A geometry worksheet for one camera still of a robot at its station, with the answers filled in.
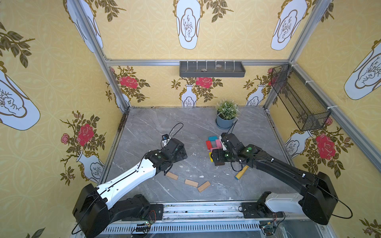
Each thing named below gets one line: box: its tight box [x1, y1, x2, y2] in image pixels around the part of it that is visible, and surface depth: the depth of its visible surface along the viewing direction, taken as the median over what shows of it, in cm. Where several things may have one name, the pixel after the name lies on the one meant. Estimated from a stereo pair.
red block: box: [205, 140, 213, 150], surface depth 102 cm
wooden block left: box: [165, 171, 179, 181], surface depth 87 cm
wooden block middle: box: [184, 178, 199, 188], surface depth 85 cm
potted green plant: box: [215, 98, 240, 129], surface depth 100 cm
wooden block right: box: [197, 180, 211, 193], surface depth 83 cm
